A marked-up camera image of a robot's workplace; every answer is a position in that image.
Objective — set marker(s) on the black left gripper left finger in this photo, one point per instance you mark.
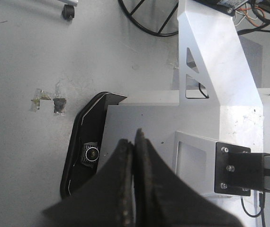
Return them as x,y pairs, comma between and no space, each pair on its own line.
105,200

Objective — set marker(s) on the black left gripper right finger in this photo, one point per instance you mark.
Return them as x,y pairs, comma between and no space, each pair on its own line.
163,200

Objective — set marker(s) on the black base cover with caster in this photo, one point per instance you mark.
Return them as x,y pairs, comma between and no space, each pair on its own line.
85,142

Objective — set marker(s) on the tape remnants on floor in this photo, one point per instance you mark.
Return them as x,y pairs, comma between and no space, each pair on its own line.
57,99

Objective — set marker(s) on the white metal robot stand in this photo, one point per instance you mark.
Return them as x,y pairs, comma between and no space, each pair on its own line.
217,99

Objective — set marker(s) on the black caster wheel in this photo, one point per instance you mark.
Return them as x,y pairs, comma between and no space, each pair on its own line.
68,12

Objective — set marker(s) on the black bracket with aluminium rail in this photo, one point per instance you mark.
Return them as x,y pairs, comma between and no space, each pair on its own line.
238,170

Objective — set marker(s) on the black round wire frame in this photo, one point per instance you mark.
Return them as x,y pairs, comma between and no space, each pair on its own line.
154,17

